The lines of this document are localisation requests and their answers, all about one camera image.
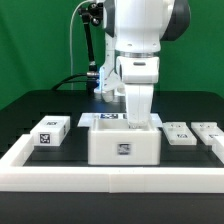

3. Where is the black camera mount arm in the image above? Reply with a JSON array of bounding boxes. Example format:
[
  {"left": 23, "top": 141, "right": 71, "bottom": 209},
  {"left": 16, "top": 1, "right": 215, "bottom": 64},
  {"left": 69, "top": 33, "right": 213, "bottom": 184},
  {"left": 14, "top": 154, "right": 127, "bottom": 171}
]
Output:
[{"left": 78, "top": 3, "right": 103, "bottom": 72}]

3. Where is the white cabinet door panel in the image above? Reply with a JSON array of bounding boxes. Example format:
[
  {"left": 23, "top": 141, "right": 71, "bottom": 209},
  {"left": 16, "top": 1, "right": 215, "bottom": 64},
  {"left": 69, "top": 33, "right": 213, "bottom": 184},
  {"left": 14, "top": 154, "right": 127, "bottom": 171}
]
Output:
[
  {"left": 163, "top": 122, "right": 197, "bottom": 146},
  {"left": 191, "top": 122, "right": 224, "bottom": 145}
]

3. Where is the white U-shaped border frame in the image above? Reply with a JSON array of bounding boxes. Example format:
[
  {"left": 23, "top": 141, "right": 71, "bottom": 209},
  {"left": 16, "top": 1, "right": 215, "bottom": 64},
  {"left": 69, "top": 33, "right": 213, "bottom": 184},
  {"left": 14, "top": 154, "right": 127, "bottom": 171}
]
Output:
[{"left": 0, "top": 134, "right": 224, "bottom": 193}]

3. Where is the small white cabinet top block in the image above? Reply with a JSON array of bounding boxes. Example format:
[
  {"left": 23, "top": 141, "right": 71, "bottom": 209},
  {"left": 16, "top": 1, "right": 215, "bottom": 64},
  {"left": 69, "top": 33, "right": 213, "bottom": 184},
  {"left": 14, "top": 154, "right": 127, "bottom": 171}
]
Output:
[{"left": 30, "top": 116, "right": 70, "bottom": 146}]

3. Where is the black cables bundle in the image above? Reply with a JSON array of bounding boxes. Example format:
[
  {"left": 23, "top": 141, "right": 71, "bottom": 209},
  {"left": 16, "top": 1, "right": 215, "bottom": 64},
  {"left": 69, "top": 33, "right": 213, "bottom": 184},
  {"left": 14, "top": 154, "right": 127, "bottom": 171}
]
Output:
[{"left": 50, "top": 70, "right": 101, "bottom": 92}]

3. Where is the white cable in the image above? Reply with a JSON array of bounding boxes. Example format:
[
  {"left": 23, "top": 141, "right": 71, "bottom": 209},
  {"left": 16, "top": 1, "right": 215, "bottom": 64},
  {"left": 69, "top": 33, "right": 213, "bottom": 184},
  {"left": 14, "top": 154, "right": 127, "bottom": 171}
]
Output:
[{"left": 68, "top": 0, "right": 98, "bottom": 91}]

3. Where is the white cabinet body box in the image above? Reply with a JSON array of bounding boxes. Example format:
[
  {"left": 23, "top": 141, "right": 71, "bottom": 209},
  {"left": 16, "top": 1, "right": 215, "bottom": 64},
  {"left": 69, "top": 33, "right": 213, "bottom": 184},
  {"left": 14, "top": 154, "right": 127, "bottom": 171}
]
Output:
[{"left": 88, "top": 118, "right": 161, "bottom": 166}]

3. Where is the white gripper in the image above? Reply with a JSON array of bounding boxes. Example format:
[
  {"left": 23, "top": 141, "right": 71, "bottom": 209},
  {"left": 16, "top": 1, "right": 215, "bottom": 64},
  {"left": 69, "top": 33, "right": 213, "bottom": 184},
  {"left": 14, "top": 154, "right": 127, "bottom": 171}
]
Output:
[{"left": 116, "top": 56, "right": 159, "bottom": 130}]

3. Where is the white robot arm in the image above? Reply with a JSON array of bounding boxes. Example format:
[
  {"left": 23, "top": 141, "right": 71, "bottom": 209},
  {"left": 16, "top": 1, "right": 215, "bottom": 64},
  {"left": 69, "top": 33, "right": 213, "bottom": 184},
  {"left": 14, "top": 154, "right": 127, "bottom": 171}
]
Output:
[{"left": 96, "top": 0, "right": 191, "bottom": 128}]

